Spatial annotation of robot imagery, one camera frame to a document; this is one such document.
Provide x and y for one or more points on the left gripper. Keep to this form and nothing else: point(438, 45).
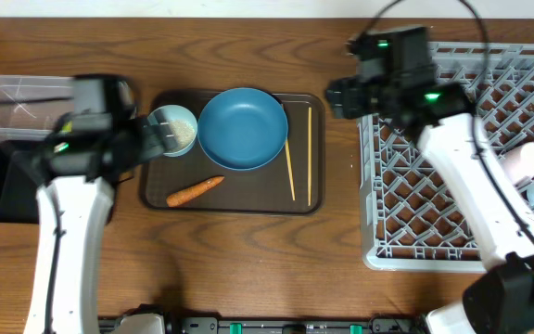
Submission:
point(154, 147)

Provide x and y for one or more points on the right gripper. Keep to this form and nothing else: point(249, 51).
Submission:
point(344, 93)

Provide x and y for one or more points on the pink cup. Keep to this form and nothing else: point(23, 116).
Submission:
point(518, 163)

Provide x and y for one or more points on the yellow snack wrapper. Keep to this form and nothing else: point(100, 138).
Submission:
point(66, 128)

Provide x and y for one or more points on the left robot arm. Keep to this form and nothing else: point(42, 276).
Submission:
point(77, 168)

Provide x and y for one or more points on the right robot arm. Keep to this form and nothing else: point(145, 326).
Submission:
point(396, 79)

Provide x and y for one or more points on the grey dishwasher rack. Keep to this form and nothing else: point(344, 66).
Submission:
point(409, 220)

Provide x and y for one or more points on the light blue rice bowl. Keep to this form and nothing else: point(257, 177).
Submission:
point(176, 127)

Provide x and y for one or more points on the right wooden chopstick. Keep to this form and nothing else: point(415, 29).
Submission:
point(309, 156)

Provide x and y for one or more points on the wooden chopstick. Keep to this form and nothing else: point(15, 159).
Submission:
point(309, 156)
point(289, 165)

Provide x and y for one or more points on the orange carrot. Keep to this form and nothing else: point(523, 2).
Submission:
point(185, 195)

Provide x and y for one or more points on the left wooden chopstick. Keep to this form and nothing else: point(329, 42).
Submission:
point(289, 165)

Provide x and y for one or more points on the dark blue bowl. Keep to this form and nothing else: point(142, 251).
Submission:
point(242, 129)

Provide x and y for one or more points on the brown serving tray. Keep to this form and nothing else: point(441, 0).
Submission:
point(265, 190)

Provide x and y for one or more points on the black plastic bin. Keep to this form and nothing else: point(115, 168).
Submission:
point(18, 203)

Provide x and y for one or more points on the clear plastic bin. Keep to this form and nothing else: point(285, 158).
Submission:
point(33, 104)

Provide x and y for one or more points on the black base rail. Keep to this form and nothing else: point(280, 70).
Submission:
point(212, 325)

